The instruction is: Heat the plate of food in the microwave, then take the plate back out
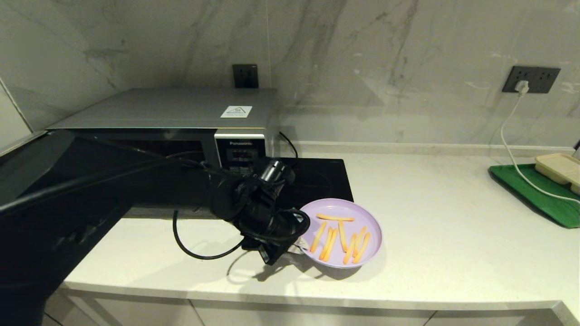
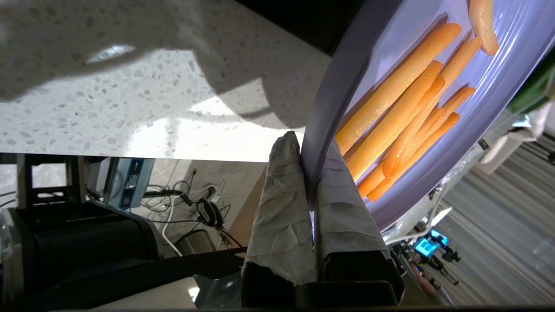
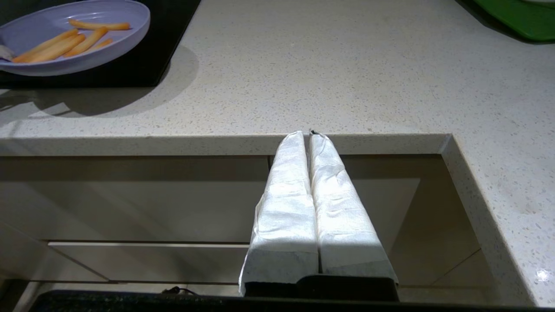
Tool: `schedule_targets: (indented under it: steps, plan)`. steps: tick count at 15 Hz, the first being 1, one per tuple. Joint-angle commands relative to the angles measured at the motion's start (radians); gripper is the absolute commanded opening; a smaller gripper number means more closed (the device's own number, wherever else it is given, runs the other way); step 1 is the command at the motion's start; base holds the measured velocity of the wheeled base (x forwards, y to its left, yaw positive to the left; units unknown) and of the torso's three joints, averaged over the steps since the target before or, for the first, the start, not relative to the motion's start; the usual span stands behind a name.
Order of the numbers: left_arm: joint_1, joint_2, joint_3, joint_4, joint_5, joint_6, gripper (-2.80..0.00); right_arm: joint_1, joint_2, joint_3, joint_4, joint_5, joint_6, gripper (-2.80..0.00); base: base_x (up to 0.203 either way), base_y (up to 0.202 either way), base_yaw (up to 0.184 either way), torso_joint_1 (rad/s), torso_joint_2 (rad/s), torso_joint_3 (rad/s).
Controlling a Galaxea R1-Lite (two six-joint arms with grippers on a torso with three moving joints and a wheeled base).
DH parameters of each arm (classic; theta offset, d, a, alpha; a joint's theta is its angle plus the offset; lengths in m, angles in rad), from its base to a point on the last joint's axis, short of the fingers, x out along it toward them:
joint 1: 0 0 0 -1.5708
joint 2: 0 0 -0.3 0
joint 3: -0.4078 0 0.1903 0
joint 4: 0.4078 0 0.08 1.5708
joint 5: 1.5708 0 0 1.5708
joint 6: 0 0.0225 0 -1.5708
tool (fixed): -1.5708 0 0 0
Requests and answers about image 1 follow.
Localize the black wall socket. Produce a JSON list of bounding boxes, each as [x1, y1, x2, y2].
[[502, 66, 534, 94], [232, 64, 259, 88], [531, 67, 561, 95]]

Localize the silver Panasonic microwave oven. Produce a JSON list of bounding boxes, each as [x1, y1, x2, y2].
[[48, 88, 280, 220]]

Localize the purple round plate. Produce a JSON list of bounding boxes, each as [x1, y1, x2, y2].
[[297, 198, 382, 269]]

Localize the white power cable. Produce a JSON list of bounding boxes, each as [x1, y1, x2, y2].
[[498, 91, 580, 203]]

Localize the grey cabinet door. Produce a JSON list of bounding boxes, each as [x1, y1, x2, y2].
[[424, 309, 556, 326], [190, 299, 438, 326]]

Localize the beige food container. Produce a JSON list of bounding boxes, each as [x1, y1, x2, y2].
[[534, 153, 580, 196]]

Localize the white triangle warning sticker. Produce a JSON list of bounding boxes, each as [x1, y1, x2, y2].
[[221, 105, 253, 118]]

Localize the black induction cooktop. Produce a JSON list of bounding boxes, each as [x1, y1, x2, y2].
[[245, 158, 355, 254]]

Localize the smooth black robot cable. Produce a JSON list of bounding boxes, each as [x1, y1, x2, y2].
[[172, 208, 311, 261]]

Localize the green plastic tray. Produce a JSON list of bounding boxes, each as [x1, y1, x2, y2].
[[488, 164, 580, 228]]

